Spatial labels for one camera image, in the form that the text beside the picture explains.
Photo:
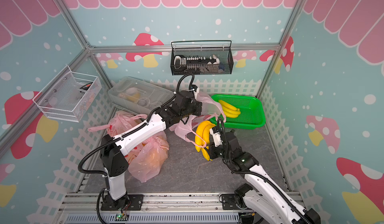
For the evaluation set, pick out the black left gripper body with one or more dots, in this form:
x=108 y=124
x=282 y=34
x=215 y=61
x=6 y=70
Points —
x=193 y=109

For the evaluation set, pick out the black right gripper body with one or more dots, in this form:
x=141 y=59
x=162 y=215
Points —
x=219 y=152

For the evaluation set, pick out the pink plastic bag back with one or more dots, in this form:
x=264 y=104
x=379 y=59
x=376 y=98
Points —
x=210 y=109

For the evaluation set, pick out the pink plastic bag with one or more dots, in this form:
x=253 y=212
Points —
x=120 y=123
x=146 y=160
x=210 y=109

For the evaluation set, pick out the yellow banana bunch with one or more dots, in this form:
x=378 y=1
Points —
x=202 y=138
x=229 y=110

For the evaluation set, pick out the pink plastic bag front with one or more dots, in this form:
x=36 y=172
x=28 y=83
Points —
x=120 y=123

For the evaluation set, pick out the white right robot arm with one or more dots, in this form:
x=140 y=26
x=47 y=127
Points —
x=260 y=194

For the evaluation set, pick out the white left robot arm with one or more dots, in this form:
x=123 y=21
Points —
x=179 y=109

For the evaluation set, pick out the green plastic basket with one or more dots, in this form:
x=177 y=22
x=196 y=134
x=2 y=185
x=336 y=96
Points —
x=252 y=114

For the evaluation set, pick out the clear lidded storage box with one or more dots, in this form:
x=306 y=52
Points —
x=138 y=97

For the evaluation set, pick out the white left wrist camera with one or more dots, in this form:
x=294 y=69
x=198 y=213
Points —
x=194 y=90

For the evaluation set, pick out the black wire mesh basket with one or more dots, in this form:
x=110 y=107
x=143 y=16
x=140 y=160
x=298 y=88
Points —
x=207 y=57

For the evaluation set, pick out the metal base rail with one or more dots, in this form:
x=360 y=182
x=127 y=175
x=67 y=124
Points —
x=157 y=208

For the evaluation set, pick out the white wire mesh basket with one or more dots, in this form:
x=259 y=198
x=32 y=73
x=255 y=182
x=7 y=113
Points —
x=68 y=96

